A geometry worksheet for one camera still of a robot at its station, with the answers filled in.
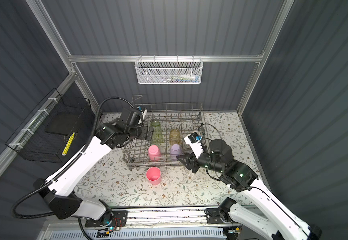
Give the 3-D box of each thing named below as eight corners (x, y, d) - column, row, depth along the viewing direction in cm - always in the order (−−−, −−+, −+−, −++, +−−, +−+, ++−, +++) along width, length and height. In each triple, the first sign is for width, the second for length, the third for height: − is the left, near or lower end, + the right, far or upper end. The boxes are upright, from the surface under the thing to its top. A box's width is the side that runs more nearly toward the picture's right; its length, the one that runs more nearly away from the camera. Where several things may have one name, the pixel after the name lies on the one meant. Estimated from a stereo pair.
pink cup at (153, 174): (147, 187, 85) (144, 181, 77) (149, 174, 90) (146, 166, 82) (160, 187, 85) (158, 181, 77) (161, 174, 90) (159, 166, 82)
